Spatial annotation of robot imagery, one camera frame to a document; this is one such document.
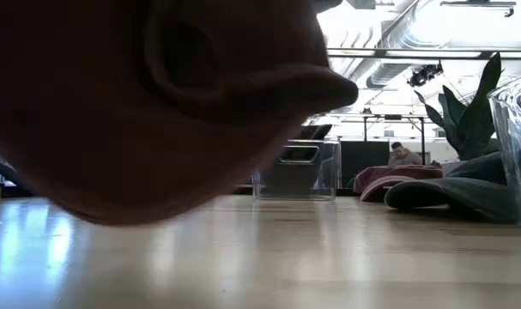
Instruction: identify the maroon baseball cap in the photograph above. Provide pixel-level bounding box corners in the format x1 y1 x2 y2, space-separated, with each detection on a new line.
353 165 444 203
0 0 360 227

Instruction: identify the clear plastic bin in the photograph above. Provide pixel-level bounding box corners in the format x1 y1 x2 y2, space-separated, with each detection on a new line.
487 70 521 229
251 139 342 202

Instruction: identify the black partition panel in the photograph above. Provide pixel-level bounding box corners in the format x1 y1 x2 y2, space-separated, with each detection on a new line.
340 140 391 189

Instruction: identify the person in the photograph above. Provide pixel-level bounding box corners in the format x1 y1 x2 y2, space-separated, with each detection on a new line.
387 141 423 167

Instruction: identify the snake plant in white pot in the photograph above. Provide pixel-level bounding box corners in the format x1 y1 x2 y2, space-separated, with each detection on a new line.
414 51 504 177

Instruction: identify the ceiling light fixture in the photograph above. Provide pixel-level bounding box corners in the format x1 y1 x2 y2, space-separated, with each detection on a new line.
439 0 518 18

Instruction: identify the black background table frame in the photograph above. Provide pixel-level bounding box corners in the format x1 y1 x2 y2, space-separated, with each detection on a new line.
361 112 427 167

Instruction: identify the black overhead camera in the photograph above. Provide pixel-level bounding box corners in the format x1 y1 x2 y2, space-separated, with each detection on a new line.
407 62 445 88

